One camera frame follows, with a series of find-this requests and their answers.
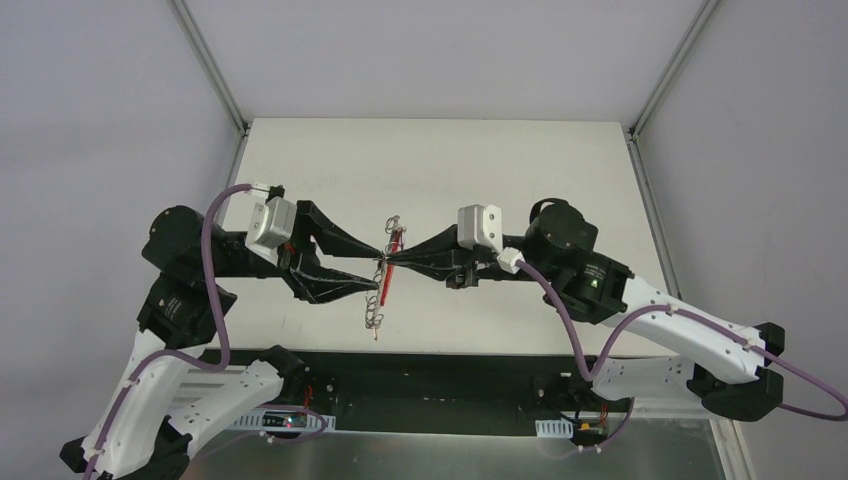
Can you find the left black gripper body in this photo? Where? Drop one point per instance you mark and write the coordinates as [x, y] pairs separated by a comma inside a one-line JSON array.
[[299, 245]]

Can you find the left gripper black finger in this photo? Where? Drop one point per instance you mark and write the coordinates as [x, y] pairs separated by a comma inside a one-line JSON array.
[[315, 229], [316, 284]]

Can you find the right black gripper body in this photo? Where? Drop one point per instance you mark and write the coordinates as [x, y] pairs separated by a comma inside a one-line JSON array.
[[460, 254]]

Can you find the red keyring holder with rings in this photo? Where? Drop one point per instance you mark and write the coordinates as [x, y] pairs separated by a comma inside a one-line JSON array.
[[376, 300]]

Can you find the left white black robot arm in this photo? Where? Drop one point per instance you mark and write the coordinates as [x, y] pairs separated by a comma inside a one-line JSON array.
[[140, 435]]

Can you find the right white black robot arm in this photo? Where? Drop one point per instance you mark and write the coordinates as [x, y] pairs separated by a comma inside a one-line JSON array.
[[629, 339]]

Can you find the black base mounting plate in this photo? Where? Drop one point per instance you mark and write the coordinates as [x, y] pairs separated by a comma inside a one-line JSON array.
[[495, 395]]

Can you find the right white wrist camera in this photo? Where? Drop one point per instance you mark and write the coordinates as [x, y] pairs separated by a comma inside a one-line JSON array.
[[481, 226]]

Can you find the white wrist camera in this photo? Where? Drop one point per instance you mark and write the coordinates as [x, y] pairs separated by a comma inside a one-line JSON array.
[[481, 226], [271, 225]]

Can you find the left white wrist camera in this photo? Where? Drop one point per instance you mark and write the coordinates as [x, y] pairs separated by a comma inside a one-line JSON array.
[[271, 225]]

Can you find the left white cable duct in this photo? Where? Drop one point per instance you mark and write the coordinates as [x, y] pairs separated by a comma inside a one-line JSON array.
[[282, 421]]

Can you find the white cable duct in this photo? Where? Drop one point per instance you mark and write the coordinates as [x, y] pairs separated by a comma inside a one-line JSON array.
[[282, 421], [556, 429]]

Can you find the right white cable duct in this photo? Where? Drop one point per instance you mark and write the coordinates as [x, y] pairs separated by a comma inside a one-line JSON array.
[[556, 429]]

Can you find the right metal frame post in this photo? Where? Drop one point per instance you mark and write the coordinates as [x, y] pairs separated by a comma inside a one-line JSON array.
[[674, 66]]

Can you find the metal frame post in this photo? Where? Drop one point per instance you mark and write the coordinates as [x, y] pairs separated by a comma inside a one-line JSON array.
[[208, 64], [674, 66]]

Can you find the left metal frame post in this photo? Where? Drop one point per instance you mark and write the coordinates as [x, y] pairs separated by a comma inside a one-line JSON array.
[[208, 64]]

